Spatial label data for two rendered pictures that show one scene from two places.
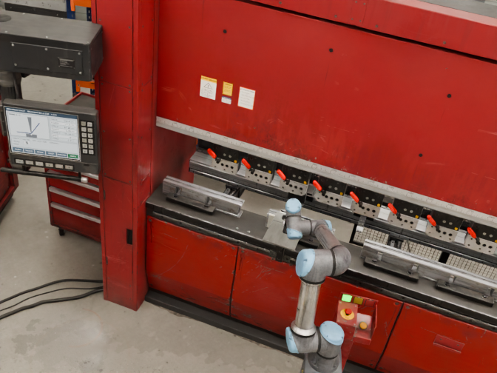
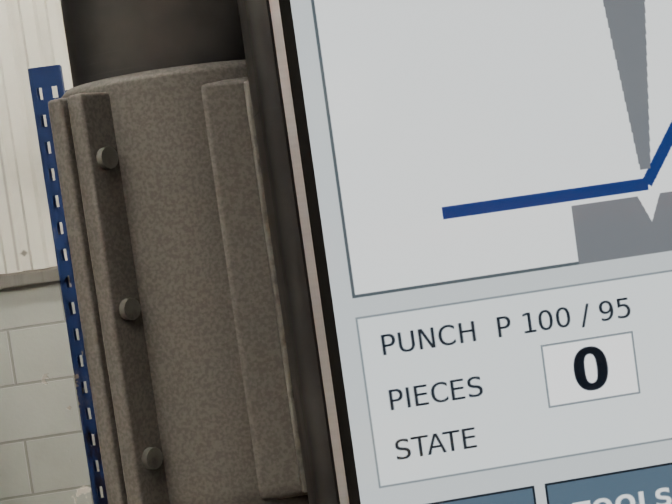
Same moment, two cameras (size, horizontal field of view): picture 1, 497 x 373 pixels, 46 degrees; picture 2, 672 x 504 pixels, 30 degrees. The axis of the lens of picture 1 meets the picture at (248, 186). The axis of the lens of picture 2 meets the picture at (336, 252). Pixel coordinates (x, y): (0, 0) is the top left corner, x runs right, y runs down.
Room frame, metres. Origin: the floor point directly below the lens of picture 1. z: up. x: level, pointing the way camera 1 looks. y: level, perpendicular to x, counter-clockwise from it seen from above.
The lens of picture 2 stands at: (1.95, 1.22, 1.46)
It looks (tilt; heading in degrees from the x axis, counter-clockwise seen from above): 3 degrees down; 356
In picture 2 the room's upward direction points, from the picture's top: 8 degrees counter-clockwise
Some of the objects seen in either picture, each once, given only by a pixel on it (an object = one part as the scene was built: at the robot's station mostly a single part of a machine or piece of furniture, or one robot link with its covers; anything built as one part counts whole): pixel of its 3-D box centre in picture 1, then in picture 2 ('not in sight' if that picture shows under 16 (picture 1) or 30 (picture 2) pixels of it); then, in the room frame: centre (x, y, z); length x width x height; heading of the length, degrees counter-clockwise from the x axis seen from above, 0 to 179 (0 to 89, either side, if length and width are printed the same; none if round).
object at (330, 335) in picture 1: (328, 338); not in sight; (1.80, -0.47, 0.94); 0.13 x 0.12 x 0.14; 103
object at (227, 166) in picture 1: (227, 155); not in sight; (2.70, 0.14, 1.26); 0.15 x 0.09 x 0.17; 75
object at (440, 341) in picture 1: (448, 344); not in sight; (2.18, -1.22, 0.59); 0.15 x 0.02 x 0.07; 75
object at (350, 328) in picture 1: (355, 318); not in sight; (2.11, -0.66, 0.75); 0.20 x 0.16 x 0.18; 84
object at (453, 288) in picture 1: (464, 292); not in sight; (2.28, -1.23, 0.89); 0.30 x 0.05 x 0.03; 75
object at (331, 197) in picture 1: (331, 187); not in sight; (2.54, -0.44, 1.26); 0.15 x 0.09 x 0.17; 75
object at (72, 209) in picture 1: (95, 176); not in sight; (3.31, 1.09, 0.50); 0.50 x 0.50 x 1.00; 75
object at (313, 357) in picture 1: (325, 354); not in sight; (1.80, -0.48, 0.82); 0.15 x 0.15 x 0.10
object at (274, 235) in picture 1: (285, 230); not in sight; (2.45, -0.23, 1.00); 0.26 x 0.18 x 0.01; 165
